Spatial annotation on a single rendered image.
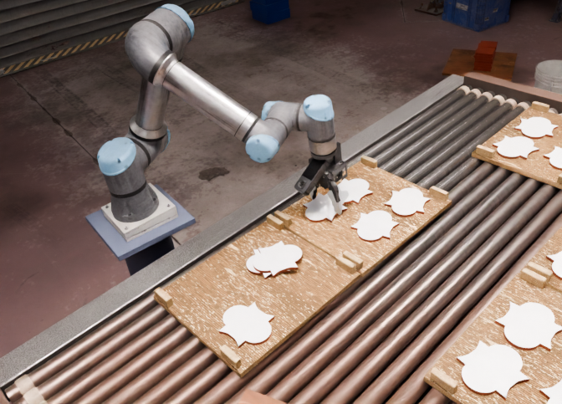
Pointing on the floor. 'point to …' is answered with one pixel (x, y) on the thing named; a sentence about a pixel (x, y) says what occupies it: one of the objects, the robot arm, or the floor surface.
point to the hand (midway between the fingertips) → (324, 207)
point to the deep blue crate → (477, 4)
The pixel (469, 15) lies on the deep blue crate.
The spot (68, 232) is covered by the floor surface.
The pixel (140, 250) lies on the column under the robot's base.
